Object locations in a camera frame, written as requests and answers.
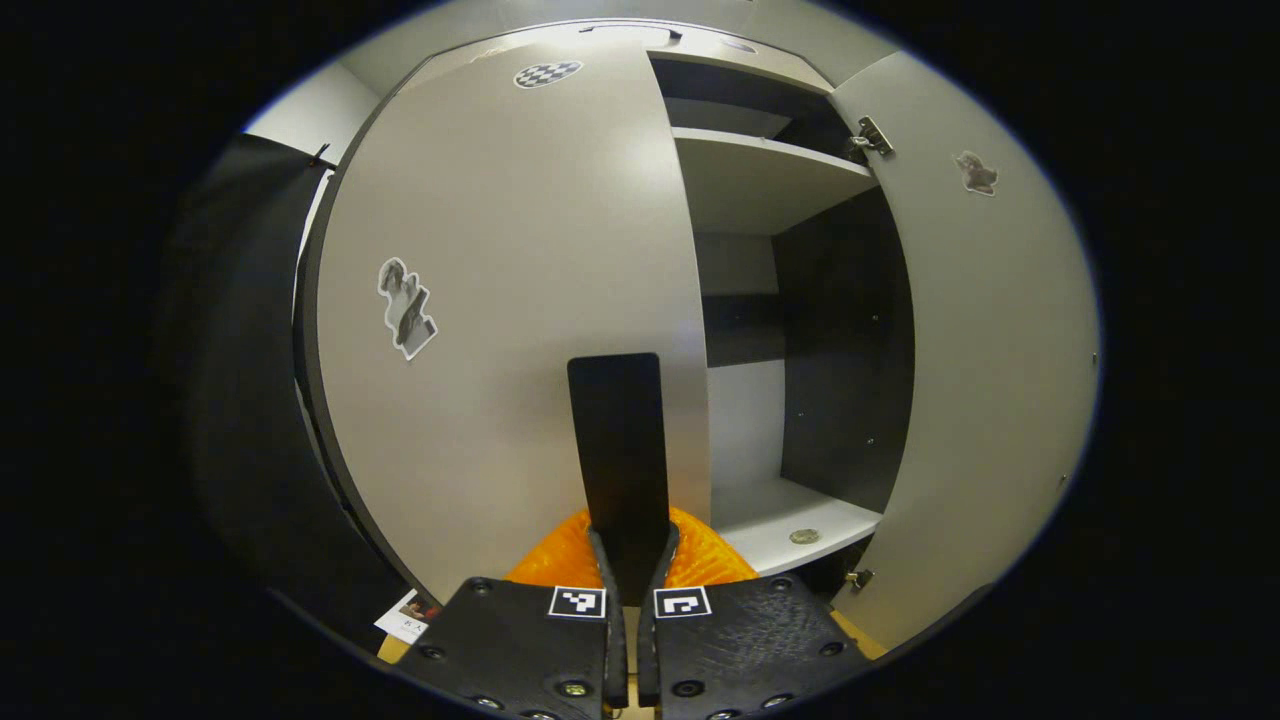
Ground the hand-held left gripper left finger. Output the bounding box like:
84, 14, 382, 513
398, 507, 630, 720

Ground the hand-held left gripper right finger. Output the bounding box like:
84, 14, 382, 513
637, 507, 873, 720

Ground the black door handle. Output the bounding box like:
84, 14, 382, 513
566, 352, 672, 607

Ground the grey double-door shoe cabinet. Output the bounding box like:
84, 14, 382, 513
293, 20, 917, 603

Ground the grey cabinet door box sticker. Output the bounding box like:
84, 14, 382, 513
828, 50, 1102, 653

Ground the grey cabinet door chequered sticker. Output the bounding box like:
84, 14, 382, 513
313, 40, 713, 603

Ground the grey cabinet shelf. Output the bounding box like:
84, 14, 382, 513
672, 127, 880, 237
710, 475, 884, 579

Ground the grey cabinet drawer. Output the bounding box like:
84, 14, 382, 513
400, 20, 833, 93

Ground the white printed booklet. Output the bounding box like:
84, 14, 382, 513
374, 588, 444, 647

